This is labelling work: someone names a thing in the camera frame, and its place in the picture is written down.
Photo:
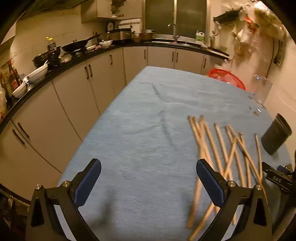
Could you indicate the cooking oil bottle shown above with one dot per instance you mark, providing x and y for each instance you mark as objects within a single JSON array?
[{"x": 51, "y": 45}]

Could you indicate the small wall shelf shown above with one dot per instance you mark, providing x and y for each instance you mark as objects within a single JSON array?
[{"x": 115, "y": 10}]

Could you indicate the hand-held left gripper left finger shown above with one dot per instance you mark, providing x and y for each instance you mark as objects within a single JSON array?
[{"x": 87, "y": 183}]

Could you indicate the black kitchen countertop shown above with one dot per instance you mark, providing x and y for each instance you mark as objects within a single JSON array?
[{"x": 215, "y": 52}]

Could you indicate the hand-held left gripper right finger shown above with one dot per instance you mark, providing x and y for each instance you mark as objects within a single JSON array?
[{"x": 211, "y": 183}]

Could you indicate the black chopstick holder cup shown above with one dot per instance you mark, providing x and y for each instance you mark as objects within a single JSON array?
[{"x": 275, "y": 136}]

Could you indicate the bundle of white plastic bags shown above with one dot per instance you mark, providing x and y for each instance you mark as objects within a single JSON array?
[{"x": 242, "y": 34}]

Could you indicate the red plastic basket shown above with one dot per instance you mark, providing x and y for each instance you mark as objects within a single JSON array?
[{"x": 238, "y": 82}]

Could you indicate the round dial kitchen scale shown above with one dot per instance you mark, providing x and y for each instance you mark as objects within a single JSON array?
[{"x": 110, "y": 26}]

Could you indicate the black wall hook rack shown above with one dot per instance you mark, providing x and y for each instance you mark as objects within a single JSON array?
[{"x": 226, "y": 15}]

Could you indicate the white plastic bag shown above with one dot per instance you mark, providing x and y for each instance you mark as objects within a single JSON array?
[{"x": 223, "y": 64}]

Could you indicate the dark sauce bottle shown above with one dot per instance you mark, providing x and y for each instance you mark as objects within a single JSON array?
[{"x": 15, "y": 78}]

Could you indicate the white bowl with spoon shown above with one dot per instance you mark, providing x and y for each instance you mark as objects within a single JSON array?
[{"x": 106, "y": 43}]

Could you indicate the metal sink faucet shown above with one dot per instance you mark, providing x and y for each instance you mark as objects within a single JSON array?
[{"x": 175, "y": 32}]

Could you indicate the large white bowl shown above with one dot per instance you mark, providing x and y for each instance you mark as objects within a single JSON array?
[{"x": 37, "y": 75}]

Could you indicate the black wok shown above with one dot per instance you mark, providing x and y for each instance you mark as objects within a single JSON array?
[{"x": 74, "y": 46}]

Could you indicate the small white bowl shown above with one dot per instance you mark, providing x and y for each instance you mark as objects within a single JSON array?
[{"x": 19, "y": 91}]

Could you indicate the beige upper cabinets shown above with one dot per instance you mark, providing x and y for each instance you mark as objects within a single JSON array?
[{"x": 97, "y": 11}]

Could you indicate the green white detergent bottle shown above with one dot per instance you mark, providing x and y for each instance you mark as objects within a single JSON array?
[{"x": 200, "y": 37}]

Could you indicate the clear glass cup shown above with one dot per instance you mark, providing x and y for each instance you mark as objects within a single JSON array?
[{"x": 263, "y": 91}]

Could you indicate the copper cooking pot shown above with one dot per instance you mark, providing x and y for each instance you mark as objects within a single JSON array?
[{"x": 146, "y": 36}]

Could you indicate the kitchen window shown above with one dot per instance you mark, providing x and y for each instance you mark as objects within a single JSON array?
[{"x": 159, "y": 16}]

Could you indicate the blue tablecloth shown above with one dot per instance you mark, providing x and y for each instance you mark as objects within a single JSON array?
[{"x": 143, "y": 139}]

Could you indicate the black cooking pot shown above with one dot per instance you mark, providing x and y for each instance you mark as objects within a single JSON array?
[{"x": 40, "y": 59}]

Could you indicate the plastic bag of noodles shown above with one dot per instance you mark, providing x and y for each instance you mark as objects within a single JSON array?
[{"x": 268, "y": 20}]

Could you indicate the pile of wooden chopsticks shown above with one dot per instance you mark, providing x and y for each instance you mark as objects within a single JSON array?
[{"x": 232, "y": 158}]

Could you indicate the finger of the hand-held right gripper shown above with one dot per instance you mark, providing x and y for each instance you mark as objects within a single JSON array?
[{"x": 275, "y": 177}]

